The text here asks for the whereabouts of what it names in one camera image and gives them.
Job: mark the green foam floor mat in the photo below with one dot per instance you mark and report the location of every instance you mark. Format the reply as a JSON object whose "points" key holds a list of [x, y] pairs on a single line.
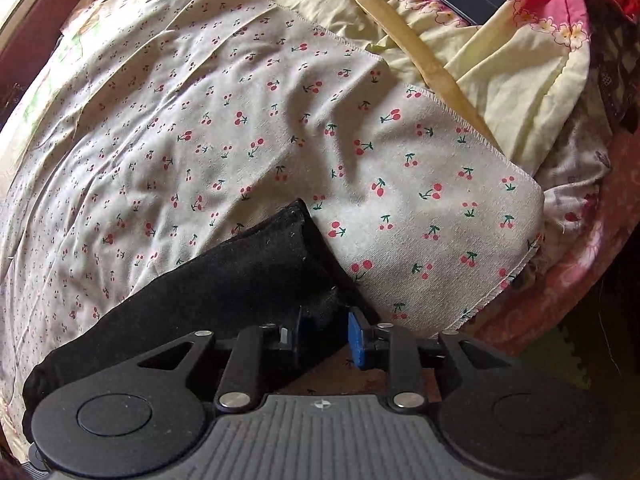
{"points": [[560, 360]]}

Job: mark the dark red window bench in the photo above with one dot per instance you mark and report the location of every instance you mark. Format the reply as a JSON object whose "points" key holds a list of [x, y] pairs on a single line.
{"points": [[45, 50]]}

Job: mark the black pants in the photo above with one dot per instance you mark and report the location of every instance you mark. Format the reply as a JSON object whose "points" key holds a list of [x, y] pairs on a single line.
{"points": [[225, 280]]}

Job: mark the pink bed skirt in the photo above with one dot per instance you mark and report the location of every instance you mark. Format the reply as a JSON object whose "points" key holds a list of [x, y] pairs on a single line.
{"points": [[590, 270]]}

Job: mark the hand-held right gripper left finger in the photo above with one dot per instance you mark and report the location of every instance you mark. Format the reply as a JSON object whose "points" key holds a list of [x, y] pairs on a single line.
{"points": [[240, 360]]}

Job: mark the white floral cloth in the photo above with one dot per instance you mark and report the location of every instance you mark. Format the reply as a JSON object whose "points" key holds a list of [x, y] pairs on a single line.
{"points": [[575, 185]]}

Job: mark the cherry print bed sheet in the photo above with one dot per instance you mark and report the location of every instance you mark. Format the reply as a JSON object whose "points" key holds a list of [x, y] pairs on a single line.
{"points": [[200, 135]]}

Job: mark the cream pink floral quilt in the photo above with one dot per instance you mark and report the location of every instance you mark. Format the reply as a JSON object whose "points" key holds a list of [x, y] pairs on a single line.
{"points": [[500, 75]]}

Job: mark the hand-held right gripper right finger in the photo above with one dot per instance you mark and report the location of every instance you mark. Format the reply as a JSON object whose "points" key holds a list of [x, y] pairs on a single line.
{"points": [[358, 340]]}

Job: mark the dark patterned cloth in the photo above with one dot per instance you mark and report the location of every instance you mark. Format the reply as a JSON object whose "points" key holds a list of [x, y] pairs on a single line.
{"points": [[615, 60]]}

